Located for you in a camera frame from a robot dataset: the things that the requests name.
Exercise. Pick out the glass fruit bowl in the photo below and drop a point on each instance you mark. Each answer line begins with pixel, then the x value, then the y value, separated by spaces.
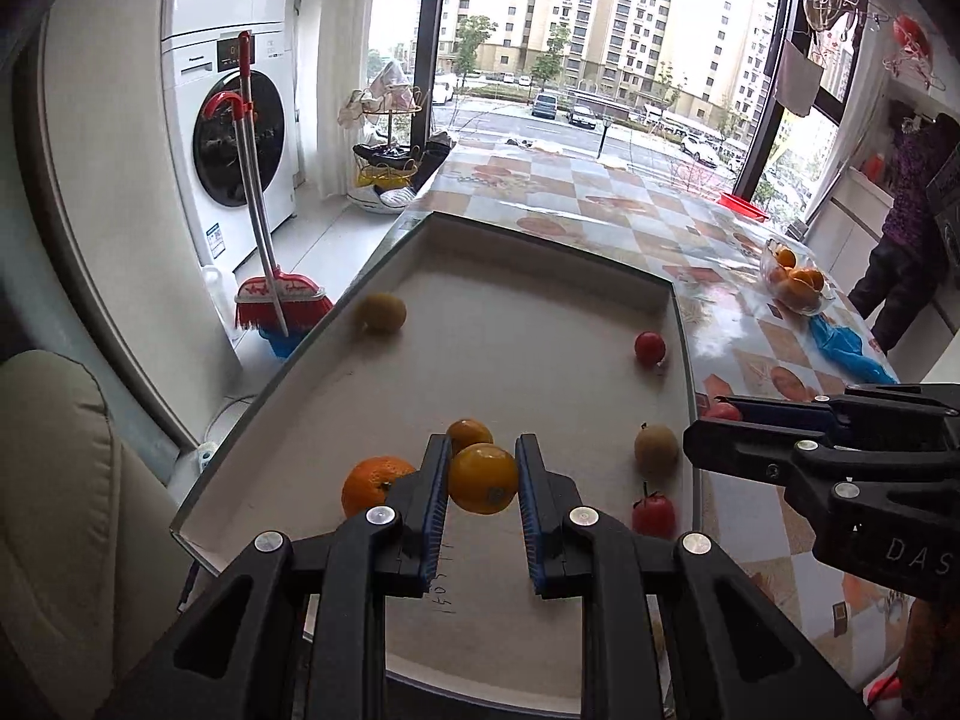
pixel 796 281

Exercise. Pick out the grey cardboard tray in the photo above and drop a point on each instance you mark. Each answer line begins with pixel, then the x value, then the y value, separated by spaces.
pixel 477 331

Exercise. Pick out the white washing machine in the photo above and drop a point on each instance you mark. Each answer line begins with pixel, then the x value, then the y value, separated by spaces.
pixel 195 67

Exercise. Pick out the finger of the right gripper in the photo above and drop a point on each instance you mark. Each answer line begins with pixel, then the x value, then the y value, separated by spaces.
pixel 863 411
pixel 780 457

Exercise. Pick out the brown longan fruit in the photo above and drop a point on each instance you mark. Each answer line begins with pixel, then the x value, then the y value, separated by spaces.
pixel 382 313
pixel 657 450

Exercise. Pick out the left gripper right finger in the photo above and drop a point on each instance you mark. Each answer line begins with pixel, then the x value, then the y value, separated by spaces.
pixel 666 621

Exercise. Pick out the red basin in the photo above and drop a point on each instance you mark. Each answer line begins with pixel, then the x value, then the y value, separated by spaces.
pixel 742 208

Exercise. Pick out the red handled broom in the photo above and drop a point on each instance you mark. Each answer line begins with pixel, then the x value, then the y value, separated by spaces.
pixel 275 303

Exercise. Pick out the small red tomato far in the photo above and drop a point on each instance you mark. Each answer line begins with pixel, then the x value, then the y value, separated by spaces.
pixel 723 410

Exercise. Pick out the person in dark clothes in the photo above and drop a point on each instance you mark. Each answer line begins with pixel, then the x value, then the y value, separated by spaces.
pixel 909 262

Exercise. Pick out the white cabinet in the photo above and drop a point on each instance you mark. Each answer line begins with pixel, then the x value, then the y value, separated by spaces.
pixel 843 229

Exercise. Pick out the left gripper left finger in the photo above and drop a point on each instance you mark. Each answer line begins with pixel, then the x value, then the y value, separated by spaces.
pixel 298 625

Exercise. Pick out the blue rubber gloves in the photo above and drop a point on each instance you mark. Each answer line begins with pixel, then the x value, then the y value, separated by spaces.
pixel 844 348

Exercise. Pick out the large orange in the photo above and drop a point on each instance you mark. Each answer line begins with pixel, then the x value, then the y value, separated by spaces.
pixel 371 483

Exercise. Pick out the oranges in bowl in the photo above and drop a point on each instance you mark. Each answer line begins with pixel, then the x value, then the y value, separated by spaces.
pixel 799 284

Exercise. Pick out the shoe rack with shoes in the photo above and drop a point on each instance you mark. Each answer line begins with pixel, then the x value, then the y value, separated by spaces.
pixel 390 167

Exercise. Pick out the red cherry tomato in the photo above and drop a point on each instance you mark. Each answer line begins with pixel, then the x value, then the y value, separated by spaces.
pixel 650 349

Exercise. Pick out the beige chair cushion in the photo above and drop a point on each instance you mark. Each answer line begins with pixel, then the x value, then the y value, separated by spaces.
pixel 91 576

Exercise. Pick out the small yellow orange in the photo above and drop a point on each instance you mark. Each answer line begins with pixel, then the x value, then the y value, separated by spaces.
pixel 483 479
pixel 466 432

